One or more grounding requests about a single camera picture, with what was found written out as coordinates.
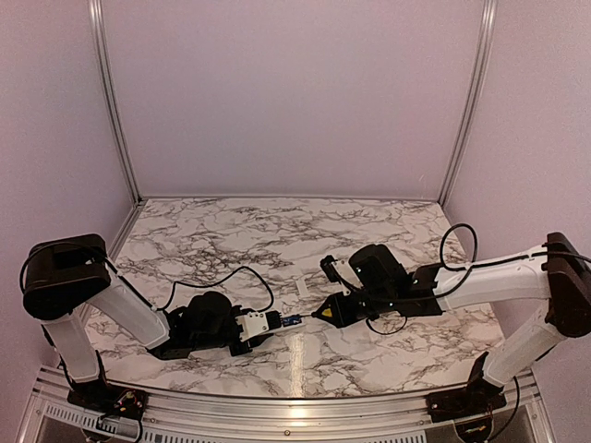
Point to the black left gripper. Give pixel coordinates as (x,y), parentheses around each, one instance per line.
(241,351)

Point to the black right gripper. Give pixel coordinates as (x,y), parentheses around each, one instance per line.
(339,317)

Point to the white remote control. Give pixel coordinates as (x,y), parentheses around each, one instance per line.
(293,326)

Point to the white battery cover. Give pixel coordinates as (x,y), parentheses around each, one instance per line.
(302,287)

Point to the blue battery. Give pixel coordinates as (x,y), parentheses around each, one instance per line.
(292,320)

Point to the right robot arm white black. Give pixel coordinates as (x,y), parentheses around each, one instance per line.
(553,273)

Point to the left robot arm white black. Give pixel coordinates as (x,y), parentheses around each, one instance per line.
(60,276)

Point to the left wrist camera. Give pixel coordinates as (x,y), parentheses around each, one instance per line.
(254,324)

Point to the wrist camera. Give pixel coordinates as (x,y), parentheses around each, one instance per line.
(254,324)
(339,270)

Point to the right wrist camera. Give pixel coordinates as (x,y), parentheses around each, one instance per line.
(339,270)

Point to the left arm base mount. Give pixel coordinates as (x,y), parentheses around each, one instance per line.
(108,399)

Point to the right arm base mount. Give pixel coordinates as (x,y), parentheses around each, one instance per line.
(475,397)

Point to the front aluminium rail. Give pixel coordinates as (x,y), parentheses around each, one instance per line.
(189,417)

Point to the right aluminium frame post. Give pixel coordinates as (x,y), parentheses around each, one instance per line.
(475,88)

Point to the aluminium frame post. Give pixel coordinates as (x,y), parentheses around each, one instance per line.
(107,80)
(475,88)

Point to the left aluminium frame post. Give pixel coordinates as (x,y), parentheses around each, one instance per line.
(107,80)

